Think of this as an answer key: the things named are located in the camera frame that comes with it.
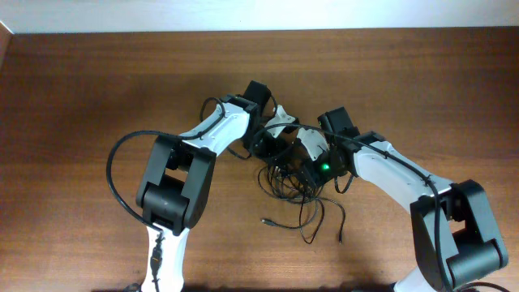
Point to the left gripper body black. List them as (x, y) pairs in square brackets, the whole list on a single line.
[(266, 146)]

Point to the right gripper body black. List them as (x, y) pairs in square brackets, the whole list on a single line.
[(320, 169)]

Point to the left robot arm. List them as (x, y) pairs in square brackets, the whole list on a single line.
[(175, 186)]

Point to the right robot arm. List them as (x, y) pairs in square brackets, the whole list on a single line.
[(457, 240)]

